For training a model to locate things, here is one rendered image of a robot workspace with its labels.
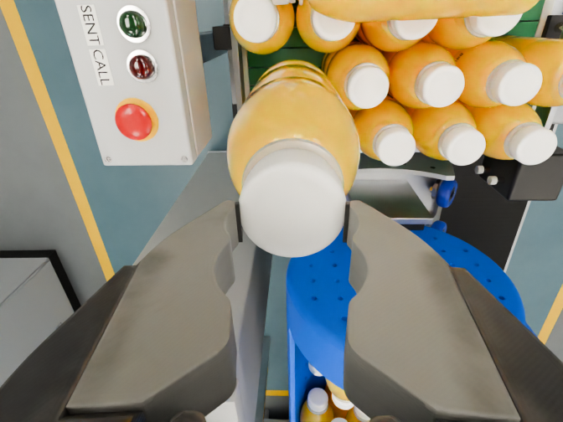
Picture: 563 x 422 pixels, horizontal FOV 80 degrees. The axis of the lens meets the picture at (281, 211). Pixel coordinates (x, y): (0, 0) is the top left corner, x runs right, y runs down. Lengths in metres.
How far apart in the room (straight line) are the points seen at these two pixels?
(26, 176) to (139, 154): 1.65
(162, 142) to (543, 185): 0.50
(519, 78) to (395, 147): 0.12
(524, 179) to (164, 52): 0.48
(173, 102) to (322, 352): 0.30
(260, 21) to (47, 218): 1.86
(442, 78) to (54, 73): 1.58
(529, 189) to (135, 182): 1.55
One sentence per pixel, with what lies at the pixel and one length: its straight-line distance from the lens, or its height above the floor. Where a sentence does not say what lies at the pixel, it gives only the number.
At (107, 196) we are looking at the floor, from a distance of 1.86.
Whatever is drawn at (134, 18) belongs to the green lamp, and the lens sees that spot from 0.36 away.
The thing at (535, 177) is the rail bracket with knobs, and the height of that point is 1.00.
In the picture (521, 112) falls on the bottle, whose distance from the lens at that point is 0.46.
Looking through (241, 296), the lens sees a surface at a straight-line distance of 0.73.
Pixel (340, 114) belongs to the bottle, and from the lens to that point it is 0.16.
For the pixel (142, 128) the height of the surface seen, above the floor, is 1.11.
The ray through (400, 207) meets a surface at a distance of 0.50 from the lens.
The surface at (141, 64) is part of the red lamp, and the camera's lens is 0.36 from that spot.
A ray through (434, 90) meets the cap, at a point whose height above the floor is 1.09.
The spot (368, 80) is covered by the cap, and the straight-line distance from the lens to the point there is 0.36.
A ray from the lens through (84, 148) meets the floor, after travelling 1.80.
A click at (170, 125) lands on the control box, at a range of 0.37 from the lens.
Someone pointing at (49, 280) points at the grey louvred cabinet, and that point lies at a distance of 2.13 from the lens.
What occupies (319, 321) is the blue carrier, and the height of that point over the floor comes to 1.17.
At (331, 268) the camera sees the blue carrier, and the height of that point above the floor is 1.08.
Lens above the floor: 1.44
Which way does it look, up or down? 61 degrees down
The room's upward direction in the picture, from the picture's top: 175 degrees counter-clockwise
